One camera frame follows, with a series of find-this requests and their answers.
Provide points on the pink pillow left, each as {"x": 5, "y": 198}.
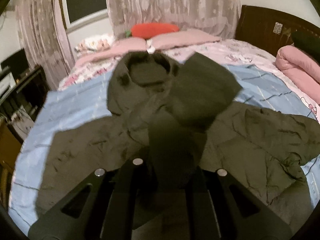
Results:
{"x": 119, "y": 48}

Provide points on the rolled pink quilt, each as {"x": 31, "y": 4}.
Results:
{"x": 301, "y": 69}

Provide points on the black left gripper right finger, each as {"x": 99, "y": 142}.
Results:
{"x": 220, "y": 207}

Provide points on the pink pillow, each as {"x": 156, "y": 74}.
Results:
{"x": 181, "y": 39}
{"x": 119, "y": 48}

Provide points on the small white object on pillows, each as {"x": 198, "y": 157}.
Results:
{"x": 151, "y": 49}

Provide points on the pink lace curtain left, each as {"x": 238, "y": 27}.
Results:
{"x": 43, "y": 37}

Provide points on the floral white pillow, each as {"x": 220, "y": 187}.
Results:
{"x": 95, "y": 43}

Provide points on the window with white frame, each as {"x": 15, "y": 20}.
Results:
{"x": 79, "y": 13}

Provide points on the pink lace curtain centre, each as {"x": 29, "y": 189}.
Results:
{"x": 216, "y": 17}

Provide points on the dark wooden headboard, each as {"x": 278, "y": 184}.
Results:
{"x": 270, "y": 29}

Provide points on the pink pillow right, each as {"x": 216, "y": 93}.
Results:
{"x": 181, "y": 39}

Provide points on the dark olive puffer jacket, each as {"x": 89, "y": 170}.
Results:
{"x": 169, "y": 107}

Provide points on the dark cluttered side desk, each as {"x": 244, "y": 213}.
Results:
{"x": 23, "y": 98}

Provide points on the light blue bed sheet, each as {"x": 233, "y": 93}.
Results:
{"x": 84, "y": 102}

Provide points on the red carrot plush pillow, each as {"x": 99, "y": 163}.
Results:
{"x": 149, "y": 30}

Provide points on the pink lace curtain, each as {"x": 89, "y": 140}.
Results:
{"x": 216, "y": 17}
{"x": 43, "y": 37}

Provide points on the pink cartoon print bed sheet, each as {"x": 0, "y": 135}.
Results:
{"x": 232, "y": 52}

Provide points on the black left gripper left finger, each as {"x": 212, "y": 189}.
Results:
{"x": 105, "y": 205}

